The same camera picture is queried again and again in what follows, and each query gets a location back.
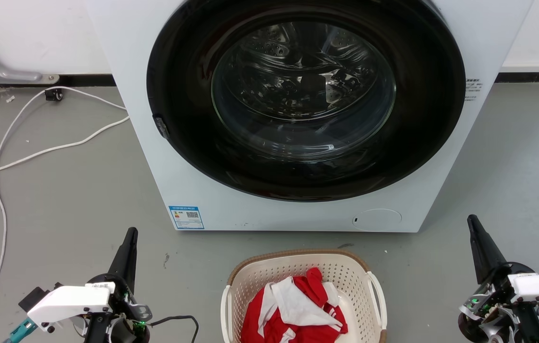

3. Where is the cream perforated plastic laundry basket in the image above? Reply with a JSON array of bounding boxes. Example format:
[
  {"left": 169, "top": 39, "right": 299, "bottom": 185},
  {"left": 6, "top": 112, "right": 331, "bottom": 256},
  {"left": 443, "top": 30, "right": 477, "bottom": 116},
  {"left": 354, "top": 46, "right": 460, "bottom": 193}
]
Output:
[{"left": 220, "top": 249, "right": 388, "bottom": 343}]

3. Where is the red and white garment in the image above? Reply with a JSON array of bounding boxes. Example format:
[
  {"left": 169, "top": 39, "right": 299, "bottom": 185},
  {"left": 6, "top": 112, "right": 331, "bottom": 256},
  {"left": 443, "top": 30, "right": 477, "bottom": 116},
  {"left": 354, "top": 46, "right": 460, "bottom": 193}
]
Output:
[{"left": 240, "top": 267, "right": 349, "bottom": 343}]

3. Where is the white cable to washer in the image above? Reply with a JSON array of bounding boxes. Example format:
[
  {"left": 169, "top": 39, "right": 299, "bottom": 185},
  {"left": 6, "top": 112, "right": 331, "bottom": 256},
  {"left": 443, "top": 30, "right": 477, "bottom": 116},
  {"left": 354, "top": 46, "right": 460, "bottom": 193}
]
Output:
[{"left": 0, "top": 116, "right": 130, "bottom": 183}]

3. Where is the black box behind left gripper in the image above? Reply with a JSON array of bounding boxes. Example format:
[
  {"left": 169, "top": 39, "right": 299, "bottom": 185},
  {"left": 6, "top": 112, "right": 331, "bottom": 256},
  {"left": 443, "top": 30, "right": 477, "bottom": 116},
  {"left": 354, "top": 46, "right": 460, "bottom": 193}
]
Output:
[{"left": 18, "top": 282, "right": 63, "bottom": 313}]

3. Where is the blue energy label sticker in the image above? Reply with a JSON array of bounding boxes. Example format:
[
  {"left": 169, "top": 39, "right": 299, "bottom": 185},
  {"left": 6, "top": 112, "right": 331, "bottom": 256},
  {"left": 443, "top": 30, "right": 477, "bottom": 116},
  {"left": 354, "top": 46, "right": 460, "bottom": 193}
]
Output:
[{"left": 169, "top": 205, "right": 205, "bottom": 230}]

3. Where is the teal connector plug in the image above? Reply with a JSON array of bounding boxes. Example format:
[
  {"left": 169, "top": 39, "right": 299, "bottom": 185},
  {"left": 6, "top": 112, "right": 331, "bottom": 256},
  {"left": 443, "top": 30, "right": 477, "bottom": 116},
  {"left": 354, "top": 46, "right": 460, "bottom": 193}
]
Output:
[{"left": 4, "top": 318, "right": 38, "bottom": 343}]

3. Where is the long white looped cable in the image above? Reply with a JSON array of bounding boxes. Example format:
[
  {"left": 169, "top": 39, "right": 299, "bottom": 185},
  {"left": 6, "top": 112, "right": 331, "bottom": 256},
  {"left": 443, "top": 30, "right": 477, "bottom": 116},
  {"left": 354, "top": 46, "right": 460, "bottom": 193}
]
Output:
[{"left": 0, "top": 86, "right": 128, "bottom": 343}]

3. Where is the round white filter cover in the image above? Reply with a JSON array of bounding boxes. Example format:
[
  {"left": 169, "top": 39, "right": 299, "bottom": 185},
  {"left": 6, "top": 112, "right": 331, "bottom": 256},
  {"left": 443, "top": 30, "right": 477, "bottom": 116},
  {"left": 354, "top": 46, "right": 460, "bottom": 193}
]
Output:
[{"left": 351, "top": 208, "right": 403, "bottom": 232}]

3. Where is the white front-load washing machine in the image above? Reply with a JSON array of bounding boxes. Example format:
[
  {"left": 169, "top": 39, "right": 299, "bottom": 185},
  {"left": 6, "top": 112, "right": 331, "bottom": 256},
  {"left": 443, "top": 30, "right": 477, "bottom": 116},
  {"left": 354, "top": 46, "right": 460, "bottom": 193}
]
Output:
[{"left": 86, "top": 0, "right": 535, "bottom": 233}]

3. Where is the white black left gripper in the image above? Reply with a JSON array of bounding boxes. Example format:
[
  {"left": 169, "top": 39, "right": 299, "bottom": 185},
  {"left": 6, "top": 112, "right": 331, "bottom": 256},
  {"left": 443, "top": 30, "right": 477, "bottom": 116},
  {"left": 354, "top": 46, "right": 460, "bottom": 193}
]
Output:
[{"left": 27, "top": 227, "right": 153, "bottom": 343}]

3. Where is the round black glass washer door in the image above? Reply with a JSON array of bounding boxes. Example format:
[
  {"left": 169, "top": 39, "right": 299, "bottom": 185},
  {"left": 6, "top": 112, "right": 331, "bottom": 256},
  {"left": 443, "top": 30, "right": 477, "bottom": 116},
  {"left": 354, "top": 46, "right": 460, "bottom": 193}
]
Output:
[{"left": 146, "top": 0, "right": 466, "bottom": 202}]

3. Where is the thin black left gripper cable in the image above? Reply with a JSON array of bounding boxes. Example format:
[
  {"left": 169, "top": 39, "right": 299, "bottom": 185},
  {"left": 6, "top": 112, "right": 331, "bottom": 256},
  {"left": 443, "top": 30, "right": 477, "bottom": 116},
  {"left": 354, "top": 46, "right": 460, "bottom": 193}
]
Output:
[{"left": 150, "top": 315, "right": 200, "bottom": 343}]

